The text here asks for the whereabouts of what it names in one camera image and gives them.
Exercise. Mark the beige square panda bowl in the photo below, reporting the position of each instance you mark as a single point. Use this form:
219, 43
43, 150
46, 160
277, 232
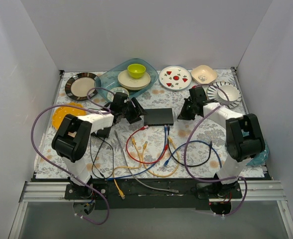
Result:
203, 74

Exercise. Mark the teal plastic basin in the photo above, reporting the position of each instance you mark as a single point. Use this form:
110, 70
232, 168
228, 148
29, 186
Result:
109, 80

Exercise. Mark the blue patterned small bowl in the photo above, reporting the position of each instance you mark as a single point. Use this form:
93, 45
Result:
113, 91

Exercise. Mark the beige plate stack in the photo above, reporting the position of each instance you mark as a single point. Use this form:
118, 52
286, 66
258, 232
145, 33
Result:
130, 83

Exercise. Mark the floral table mat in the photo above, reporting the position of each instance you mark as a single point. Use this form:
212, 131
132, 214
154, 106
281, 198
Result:
132, 149

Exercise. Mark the brown rimmed plate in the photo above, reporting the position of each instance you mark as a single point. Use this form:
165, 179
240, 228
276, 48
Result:
77, 87

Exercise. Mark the white bowl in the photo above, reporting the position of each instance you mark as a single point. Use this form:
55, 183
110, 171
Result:
229, 94

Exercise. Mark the blue striped plate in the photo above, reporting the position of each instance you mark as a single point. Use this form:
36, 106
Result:
212, 93

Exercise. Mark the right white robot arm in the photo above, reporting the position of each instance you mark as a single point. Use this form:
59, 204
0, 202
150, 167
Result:
244, 138

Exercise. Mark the white plate red shapes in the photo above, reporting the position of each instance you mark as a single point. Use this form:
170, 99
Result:
175, 78

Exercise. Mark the aluminium frame rail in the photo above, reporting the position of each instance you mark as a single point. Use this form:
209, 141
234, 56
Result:
266, 190

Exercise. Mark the black power adapter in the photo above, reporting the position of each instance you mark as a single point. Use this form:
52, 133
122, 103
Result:
103, 133

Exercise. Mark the lime green bowl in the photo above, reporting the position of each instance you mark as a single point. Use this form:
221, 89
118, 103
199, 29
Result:
136, 70

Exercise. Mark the yellow dotted plate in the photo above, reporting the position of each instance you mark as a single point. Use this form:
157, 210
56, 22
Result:
61, 112

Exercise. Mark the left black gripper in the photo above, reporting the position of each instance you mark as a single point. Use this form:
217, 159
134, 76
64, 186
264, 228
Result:
130, 112

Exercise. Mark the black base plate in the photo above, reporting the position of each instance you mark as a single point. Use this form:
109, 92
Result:
150, 193

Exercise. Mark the teal scalloped plate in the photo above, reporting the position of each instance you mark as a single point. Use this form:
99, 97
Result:
260, 158

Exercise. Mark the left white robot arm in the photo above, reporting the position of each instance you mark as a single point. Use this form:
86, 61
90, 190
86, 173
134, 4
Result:
71, 139

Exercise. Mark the black network switch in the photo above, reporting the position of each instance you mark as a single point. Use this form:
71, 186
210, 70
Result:
159, 117

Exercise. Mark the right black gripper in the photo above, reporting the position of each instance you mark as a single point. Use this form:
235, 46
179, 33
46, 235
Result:
188, 109

